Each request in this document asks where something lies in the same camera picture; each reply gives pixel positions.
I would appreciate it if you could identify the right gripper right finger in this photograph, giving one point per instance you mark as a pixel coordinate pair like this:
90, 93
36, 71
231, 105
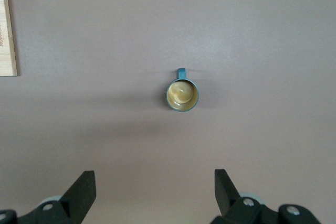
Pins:
225, 197

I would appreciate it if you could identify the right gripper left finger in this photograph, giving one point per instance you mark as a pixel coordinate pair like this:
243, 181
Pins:
78, 197

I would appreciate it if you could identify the teal mug with yellow inside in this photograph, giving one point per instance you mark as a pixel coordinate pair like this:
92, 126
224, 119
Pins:
183, 95

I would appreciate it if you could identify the bamboo cutting board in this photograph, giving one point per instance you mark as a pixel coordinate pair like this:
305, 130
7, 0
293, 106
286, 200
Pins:
5, 37

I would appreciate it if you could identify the brown table cloth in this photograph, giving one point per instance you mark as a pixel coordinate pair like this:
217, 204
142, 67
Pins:
168, 24

